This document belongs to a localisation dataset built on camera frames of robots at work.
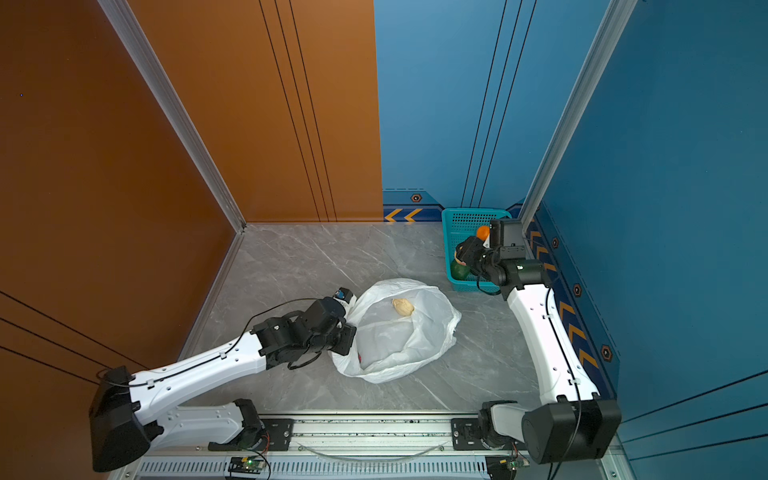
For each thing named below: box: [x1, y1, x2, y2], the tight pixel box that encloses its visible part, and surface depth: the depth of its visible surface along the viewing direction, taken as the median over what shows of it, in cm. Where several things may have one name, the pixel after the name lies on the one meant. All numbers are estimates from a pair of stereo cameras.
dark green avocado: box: [450, 259, 471, 281], surface depth 102 cm
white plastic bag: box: [329, 278, 462, 383], surface depth 85 cm
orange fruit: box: [477, 225, 490, 241], surface depth 114 cm
